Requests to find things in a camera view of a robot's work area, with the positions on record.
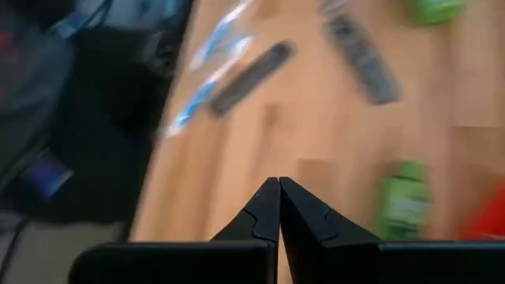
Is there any blue white toothbrush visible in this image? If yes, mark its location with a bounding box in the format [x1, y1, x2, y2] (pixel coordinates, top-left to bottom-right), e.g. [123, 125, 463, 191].
[188, 0, 256, 73]
[164, 35, 253, 140]

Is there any red plastic basket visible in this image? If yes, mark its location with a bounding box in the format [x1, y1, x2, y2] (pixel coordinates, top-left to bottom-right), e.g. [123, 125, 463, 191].
[458, 183, 505, 242]

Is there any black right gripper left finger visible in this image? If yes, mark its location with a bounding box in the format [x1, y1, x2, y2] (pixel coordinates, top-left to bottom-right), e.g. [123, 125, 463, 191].
[69, 177, 281, 284]

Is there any black comb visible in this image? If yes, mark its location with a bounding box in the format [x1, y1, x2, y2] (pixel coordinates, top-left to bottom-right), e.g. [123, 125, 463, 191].
[320, 10, 402, 107]
[208, 40, 297, 119]

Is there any blue purple object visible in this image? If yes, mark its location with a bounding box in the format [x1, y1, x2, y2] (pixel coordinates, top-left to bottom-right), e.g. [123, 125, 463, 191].
[22, 152, 75, 201]

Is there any green travel bottle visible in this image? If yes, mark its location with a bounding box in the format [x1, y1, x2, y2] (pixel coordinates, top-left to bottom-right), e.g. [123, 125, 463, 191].
[373, 160, 434, 242]
[408, 0, 469, 28]

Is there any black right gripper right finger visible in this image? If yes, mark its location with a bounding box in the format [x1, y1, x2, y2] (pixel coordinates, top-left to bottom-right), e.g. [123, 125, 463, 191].
[279, 177, 505, 284]

